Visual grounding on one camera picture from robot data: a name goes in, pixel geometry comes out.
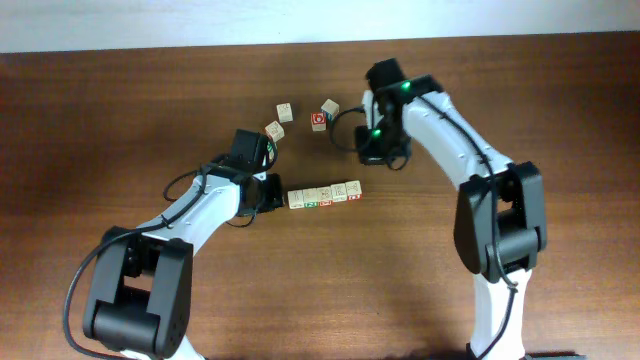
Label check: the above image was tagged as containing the wooden block blue corner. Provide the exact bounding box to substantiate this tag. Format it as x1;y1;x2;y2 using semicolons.
287;190;304;210

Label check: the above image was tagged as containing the wooden block green front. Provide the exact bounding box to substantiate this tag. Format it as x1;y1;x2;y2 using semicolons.
303;188;319;208

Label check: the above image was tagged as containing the wooden block red corner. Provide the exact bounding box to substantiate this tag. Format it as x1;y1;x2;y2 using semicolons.
345;180;362;201

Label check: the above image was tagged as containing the wooden block blue front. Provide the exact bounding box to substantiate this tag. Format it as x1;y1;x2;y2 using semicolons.
317;186;333;207

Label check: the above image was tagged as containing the wooden block blue edge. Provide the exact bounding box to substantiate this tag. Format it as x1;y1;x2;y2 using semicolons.
330;183;348;202

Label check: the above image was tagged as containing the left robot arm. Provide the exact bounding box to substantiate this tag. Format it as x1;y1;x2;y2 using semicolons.
80;130;283;359

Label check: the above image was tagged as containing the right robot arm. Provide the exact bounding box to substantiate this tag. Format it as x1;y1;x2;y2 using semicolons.
354;58;547;359

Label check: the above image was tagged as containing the green faced wooden block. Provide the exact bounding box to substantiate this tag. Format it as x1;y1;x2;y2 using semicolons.
267;143;276;162

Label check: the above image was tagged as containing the wooden block blue side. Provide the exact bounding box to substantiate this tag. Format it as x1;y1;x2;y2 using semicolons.
321;99;340;122

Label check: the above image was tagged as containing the wooden block red drawing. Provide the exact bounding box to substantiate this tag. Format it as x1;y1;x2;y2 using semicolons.
265;121;285;142

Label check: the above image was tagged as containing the red faced wooden block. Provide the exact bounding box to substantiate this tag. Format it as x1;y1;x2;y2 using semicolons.
310;112;327;132

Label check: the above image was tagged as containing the plain wooden block top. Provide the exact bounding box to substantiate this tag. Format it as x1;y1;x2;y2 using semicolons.
276;103;294;123

